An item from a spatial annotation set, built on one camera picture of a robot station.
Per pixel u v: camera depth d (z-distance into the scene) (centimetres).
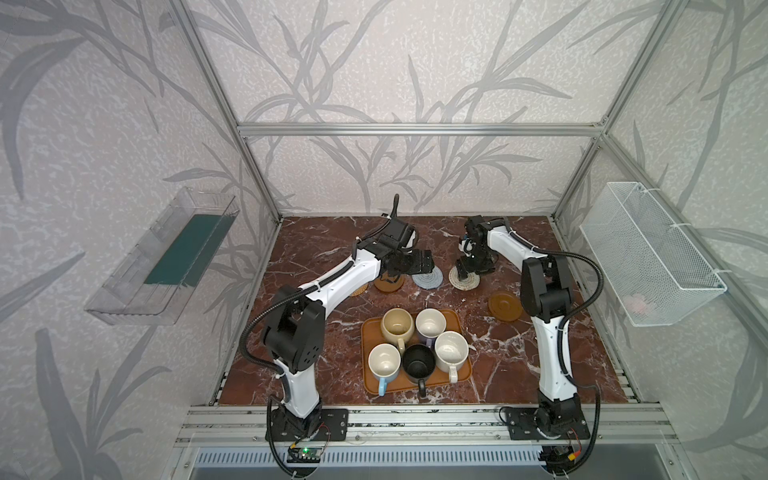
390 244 69
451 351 85
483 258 87
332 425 73
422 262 79
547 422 66
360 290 99
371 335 89
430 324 89
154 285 63
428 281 102
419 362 82
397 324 89
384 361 83
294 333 47
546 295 61
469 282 101
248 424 75
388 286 99
